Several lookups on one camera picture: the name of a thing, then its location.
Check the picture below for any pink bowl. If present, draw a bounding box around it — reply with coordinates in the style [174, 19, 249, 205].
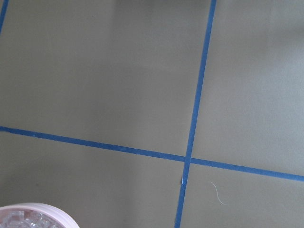
[0, 203, 79, 228]

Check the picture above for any clear ice cubes pile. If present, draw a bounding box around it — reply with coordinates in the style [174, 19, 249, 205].
[0, 210, 63, 228]

